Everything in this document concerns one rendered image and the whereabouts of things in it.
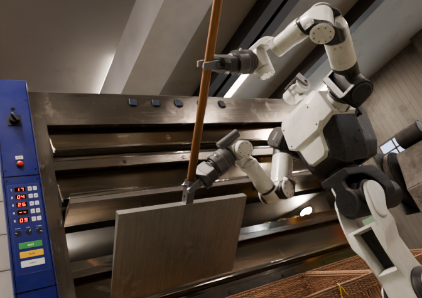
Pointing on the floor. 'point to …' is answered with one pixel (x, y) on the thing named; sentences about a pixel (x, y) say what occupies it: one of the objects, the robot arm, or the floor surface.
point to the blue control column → (20, 136)
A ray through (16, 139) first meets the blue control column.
